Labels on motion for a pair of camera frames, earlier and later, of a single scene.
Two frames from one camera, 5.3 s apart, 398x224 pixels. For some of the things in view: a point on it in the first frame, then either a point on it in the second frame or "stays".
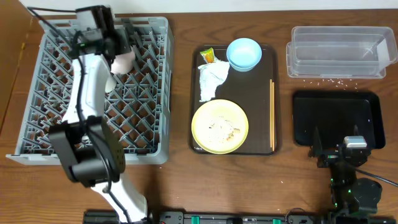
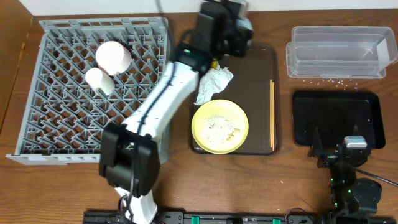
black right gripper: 334,152 stays
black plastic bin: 335,113 stays
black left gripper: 123,43 -> 236,45
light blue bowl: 244,54 -> 244,23
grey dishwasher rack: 139,106 stays
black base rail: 180,217 stays
